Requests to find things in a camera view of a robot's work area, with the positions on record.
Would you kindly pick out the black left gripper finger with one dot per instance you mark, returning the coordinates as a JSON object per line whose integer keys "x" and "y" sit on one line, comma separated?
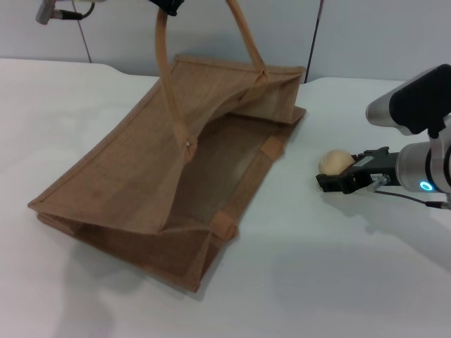
{"x": 167, "y": 5}

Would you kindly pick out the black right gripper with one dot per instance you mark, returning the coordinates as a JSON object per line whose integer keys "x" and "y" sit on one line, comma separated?
{"x": 378, "y": 165}

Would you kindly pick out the round egg yolk pastry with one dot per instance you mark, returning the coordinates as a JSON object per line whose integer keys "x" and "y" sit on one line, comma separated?
{"x": 334, "y": 161}

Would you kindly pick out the brown jute handbag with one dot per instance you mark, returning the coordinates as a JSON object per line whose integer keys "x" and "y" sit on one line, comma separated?
{"x": 123, "y": 176}

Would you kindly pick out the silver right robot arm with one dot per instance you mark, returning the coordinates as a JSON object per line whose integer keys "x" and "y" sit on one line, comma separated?
{"x": 419, "y": 105}

